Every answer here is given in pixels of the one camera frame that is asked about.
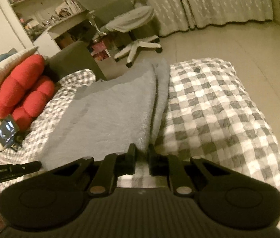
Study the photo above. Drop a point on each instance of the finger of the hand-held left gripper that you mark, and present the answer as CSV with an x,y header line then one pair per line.
x,y
26,168

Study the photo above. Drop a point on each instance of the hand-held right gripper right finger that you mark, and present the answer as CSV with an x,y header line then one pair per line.
x,y
152,155

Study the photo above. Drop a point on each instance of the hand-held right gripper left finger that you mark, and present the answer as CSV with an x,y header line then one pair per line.
x,y
131,153

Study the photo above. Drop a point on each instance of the grey knit sweater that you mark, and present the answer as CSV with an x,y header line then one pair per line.
x,y
105,114

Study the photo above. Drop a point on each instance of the grey white checkered quilt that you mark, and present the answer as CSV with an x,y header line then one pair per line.
x,y
216,109

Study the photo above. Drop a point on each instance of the orange puffy cushion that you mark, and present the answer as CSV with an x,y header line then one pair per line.
x,y
26,84

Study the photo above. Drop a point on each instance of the red printed box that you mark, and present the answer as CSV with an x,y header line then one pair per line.
x,y
100,52

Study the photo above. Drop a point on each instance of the blue cushion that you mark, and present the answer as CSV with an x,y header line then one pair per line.
x,y
1,59

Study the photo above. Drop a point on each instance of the white desk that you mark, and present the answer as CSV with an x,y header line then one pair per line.
x,y
43,37

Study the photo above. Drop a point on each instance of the white office chair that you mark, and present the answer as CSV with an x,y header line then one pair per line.
x,y
130,19

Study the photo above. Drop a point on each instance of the star patterned curtain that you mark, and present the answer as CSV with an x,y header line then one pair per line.
x,y
216,2

